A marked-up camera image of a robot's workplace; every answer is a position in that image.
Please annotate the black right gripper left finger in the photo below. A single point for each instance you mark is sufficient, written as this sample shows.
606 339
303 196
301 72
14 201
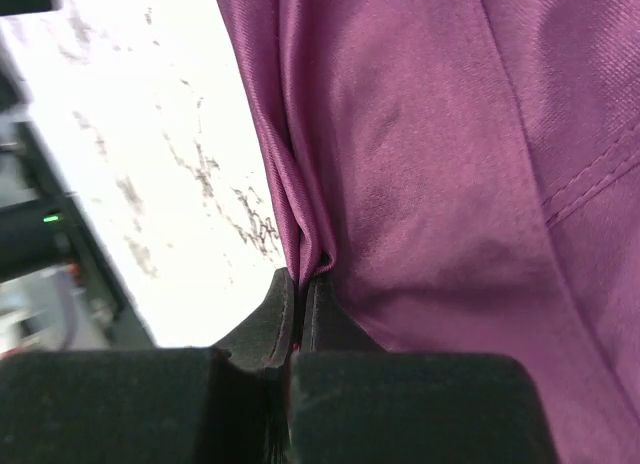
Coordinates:
264 338

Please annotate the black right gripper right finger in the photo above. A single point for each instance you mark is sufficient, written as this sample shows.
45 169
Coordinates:
323 324

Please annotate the purple cloth napkin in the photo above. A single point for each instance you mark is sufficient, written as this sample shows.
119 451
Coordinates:
468 173

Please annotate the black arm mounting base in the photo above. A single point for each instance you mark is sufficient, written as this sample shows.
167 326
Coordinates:
58 290

